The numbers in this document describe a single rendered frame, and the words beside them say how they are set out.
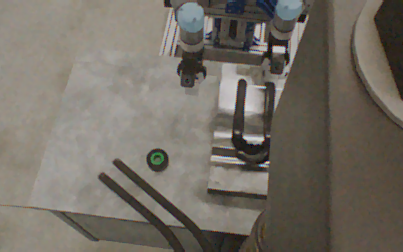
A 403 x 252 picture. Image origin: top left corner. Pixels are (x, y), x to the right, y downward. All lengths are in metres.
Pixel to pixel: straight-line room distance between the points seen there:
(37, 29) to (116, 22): 0.56
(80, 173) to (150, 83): 0.45
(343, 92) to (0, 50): 2.91
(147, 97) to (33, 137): 1.15
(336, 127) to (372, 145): 0.02
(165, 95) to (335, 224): 1.44
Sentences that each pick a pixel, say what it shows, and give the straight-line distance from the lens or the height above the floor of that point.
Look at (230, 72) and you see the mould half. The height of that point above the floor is 0.89.
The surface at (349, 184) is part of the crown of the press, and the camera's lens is 0.19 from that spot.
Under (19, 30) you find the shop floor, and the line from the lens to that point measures 3.10.
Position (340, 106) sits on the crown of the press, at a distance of 0.20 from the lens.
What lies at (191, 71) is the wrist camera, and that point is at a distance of 1.30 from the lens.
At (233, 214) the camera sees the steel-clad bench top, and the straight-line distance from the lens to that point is 1.41.
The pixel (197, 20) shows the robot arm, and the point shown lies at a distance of 1.16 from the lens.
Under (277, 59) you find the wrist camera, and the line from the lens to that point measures 1.41.
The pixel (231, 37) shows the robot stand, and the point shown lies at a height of 0.38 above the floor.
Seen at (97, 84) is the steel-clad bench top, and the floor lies 0.80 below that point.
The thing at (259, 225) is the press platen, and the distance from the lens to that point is 0.65.
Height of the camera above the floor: 2.17
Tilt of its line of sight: 64 degrees down
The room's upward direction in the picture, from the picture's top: straight up
